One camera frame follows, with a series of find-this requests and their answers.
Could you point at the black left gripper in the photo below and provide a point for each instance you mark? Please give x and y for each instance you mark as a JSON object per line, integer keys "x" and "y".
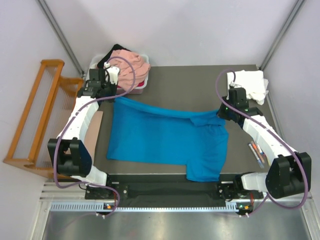
{"x": 105, "y": 91}

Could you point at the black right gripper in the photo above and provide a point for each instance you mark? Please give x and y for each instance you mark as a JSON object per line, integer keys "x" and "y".
{"x": 221, "y": 114}

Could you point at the blue t shirt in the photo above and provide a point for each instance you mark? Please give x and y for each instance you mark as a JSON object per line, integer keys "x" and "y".
{"x": 149, "y": 134}

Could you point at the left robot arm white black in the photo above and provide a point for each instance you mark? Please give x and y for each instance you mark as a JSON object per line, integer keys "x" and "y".
{"x": 68, "y": 152}

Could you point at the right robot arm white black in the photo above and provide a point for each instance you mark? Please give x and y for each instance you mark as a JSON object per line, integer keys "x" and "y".
{"x": 289, "y": 171}

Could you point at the folded white t shirts stack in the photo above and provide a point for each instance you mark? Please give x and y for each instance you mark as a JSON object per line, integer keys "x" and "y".
{"x": 253, "y": 82}

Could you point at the black t shirt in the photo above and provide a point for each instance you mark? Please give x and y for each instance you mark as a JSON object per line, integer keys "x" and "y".
{"x": 100, "y": 64}

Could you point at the white plastic laundry bin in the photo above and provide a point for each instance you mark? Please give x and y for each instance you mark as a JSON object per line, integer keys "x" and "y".
{"x": 141, "y": 66}

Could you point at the red t shirt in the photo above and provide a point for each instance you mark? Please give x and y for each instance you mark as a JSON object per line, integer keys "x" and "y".
{"x": 141, "y": 85}

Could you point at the pink cardboard sheet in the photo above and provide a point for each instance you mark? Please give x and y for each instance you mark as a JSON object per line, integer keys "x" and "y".
{"x": 92, "y": 133}

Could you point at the wooden drying rack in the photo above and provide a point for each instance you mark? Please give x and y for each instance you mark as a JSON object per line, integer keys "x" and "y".
{"x": 46, "y": 112}

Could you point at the markers on table edge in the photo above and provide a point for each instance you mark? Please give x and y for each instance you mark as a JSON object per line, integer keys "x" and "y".
{"x": 260, "y": 156}

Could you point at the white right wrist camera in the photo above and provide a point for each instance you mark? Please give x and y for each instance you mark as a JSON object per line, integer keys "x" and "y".
{"x": 234, "y": 85}

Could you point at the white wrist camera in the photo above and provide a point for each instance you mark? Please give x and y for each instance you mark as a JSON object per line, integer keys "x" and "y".
{"x": 234, "y": 85}
{"x": 111, "y": 73}

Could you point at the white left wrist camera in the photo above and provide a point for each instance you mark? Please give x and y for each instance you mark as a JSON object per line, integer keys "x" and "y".
{"x": 111, "y": 73}

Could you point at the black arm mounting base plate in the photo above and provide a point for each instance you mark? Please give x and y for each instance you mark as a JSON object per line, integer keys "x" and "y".
{"x": 131, "y": 186}

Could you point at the white slotted cable duct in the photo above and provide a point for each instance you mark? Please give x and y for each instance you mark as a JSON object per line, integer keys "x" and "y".
{"x": 103, "y": 207}

